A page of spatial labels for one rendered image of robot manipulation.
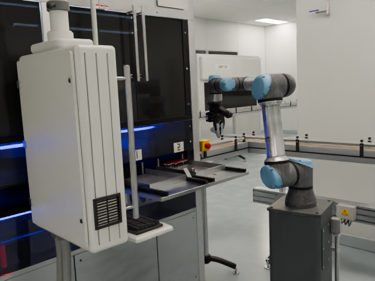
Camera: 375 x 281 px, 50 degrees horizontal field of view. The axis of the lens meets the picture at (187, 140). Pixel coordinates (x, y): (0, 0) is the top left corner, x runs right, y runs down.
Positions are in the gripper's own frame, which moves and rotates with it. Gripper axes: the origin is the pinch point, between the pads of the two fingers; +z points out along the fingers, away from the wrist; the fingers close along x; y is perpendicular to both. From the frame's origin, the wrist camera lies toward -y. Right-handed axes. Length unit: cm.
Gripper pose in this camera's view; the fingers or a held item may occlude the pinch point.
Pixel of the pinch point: (219, 136)
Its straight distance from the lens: 237.2
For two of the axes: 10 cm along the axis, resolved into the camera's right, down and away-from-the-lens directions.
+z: 0.5, 9.9, 1.3
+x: -6.9, 1.3, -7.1
